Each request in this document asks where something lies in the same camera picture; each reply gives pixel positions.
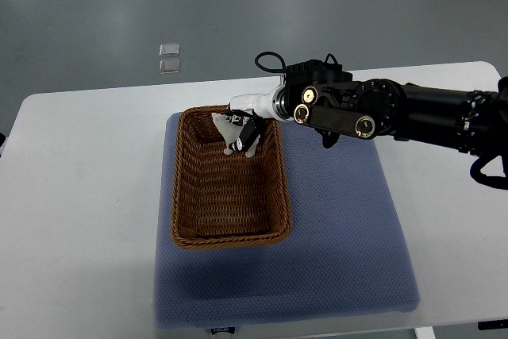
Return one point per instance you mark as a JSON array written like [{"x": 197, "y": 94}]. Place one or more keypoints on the blue grey cushion mat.
[{"x": 346, "y": 253}]

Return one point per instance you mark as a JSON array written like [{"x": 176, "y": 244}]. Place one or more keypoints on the white toy polar bear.
[{"x": 230, "y": 128}]

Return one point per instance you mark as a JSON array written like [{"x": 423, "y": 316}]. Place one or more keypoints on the upper metal floor plate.
[{"x": 169, "y": 49}]

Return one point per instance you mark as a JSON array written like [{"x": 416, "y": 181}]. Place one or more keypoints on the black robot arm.
[{"x": 319, "y": 94}]

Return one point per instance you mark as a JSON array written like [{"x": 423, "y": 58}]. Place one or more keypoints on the brown wicker basket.
[{"x": 227, "y": 201}]

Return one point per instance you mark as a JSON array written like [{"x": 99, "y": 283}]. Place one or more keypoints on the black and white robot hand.
[{"x": 250, "y": 110}]

